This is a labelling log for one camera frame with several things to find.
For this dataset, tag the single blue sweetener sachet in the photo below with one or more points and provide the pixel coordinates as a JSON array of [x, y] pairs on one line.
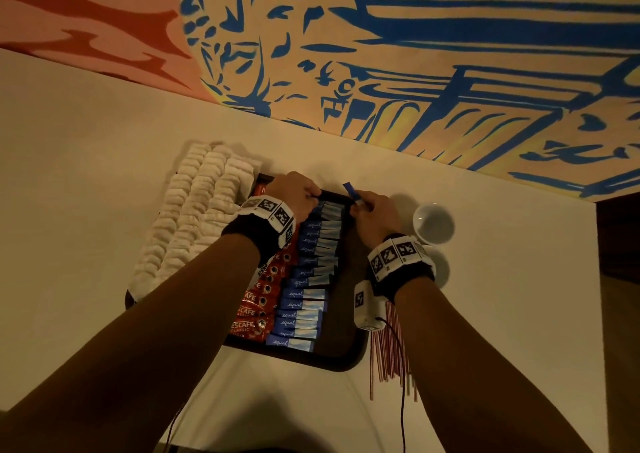
[[351, 191]]

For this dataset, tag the black right wristband with markers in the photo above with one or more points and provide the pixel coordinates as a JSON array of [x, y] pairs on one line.
[[400, 266]]

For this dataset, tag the person's left forearm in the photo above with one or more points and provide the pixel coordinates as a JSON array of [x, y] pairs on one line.
[[130, 358]]

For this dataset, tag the blue sugar sachets group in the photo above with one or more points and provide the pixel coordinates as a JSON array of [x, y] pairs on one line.
[[305, 298]]

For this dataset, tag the dark brown tray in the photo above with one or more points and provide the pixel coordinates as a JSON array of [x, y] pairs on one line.
[[345, 328]]

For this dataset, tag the black wristband with markers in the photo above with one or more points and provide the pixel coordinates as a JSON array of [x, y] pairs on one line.
[[260, 230], [400, 266]]

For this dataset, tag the person's right hand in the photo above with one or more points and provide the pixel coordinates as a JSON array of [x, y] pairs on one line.
[[375, 218]]

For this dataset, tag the small white cup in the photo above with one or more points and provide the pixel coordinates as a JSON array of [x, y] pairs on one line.
[[433, 223]]

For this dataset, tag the black left wristband with markers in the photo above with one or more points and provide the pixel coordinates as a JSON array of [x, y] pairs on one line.
[[260, 230]]

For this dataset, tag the person's right forearm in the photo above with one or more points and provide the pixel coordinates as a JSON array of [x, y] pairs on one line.
[[490, 378]]

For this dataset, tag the person's left hand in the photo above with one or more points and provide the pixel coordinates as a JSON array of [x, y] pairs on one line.
[[293, 193]]

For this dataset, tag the row of tea bags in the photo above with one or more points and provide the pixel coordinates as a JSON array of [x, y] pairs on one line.
[[190, 213]]

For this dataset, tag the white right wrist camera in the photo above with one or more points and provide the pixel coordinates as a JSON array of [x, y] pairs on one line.
[[369, 306]]

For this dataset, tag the bundle of red stir sticks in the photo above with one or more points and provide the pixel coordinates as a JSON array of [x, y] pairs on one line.
[[392, 353]]

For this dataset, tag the row of red Nescafe sachets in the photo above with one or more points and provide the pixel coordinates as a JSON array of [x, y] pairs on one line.
[[262, 303]]

